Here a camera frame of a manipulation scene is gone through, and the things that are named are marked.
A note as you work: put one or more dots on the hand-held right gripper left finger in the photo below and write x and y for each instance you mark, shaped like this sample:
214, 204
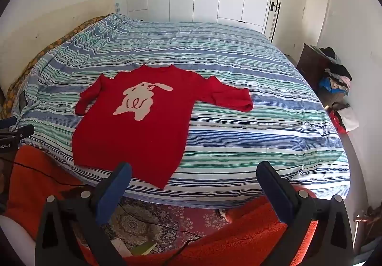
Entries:
115, 191

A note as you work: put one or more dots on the dark wooden nightstand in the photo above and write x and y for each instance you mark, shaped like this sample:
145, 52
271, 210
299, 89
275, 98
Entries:
310, 66

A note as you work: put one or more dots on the green book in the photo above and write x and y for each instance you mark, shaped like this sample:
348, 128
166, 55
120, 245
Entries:
144, 248

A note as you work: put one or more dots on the red rabbit print sweater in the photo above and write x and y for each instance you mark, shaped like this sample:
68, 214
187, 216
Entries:
134, 134

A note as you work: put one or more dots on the red bag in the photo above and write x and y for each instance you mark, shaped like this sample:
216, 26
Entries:
338, 123

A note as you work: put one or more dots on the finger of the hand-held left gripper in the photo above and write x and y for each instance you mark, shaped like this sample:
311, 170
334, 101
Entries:
25, 131
7, 123

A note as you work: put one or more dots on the patterned rug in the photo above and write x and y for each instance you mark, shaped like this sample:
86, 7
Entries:
155, 221

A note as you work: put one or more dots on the orange fleece garment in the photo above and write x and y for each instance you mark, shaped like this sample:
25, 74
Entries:
238, 242

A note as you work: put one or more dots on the cream upholstered headboard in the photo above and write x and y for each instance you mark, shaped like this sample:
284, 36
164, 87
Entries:
44, 30

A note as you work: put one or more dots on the white bag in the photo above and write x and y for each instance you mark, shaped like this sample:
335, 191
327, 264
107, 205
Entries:
349, 118

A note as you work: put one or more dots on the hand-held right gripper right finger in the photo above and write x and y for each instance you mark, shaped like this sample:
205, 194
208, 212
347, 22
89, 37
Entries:
277, 191

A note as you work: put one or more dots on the pile of clothes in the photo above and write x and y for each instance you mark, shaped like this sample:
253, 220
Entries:
337, 78

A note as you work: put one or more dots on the white paper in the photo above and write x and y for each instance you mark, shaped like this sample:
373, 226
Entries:
121, 248

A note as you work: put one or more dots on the striped bed sheet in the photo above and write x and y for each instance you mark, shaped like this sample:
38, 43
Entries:
253, 123

